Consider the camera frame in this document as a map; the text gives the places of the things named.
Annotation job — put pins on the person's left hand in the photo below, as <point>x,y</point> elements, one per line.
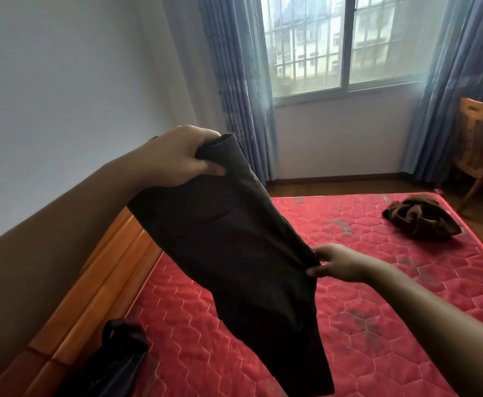
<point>171,157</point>

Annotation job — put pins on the person's right hand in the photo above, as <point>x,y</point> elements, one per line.
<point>344,264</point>

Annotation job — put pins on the brown sweater with blue trim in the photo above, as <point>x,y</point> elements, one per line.
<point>421,219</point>

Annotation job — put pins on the dark grey trousers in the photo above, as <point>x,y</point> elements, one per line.
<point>233,252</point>

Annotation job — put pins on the person's left forearm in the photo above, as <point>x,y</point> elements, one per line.
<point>39,264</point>

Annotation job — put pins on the person's right forearm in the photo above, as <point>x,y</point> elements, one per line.
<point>452,339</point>

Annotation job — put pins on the red quilted mattress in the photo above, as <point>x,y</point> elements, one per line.
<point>390,318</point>

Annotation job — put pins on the wooden headboard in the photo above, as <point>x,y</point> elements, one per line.
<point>101,285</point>

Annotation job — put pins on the barred window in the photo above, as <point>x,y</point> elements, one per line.
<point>307,45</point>

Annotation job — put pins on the wooden chair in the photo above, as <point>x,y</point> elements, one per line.
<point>481,152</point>

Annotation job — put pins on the black bag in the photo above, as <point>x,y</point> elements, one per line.
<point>113,363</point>

